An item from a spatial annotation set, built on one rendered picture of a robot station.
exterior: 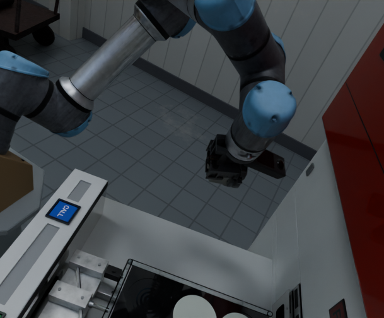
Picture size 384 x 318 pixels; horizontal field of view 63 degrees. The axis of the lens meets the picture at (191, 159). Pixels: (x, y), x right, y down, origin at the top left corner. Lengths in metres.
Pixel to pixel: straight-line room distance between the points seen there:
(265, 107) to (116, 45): 0.50
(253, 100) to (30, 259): 0.53
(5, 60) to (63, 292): 0.53
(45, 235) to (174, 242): 0.37
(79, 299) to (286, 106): 0.55
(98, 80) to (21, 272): 0.48
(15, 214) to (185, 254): 0.47
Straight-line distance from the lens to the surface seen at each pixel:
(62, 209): 0.79
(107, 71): 0.87
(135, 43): 0.86
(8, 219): 0.97
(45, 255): 0.73
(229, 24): 0.46
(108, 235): 0.93
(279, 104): 0.48
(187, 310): 0.78
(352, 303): 0.66
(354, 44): 2.87
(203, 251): 0.96
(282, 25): 2.91
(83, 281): 0.79
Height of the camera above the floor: 1.58
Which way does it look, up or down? 39 degrees down
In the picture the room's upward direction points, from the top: 21 degrees clockwise
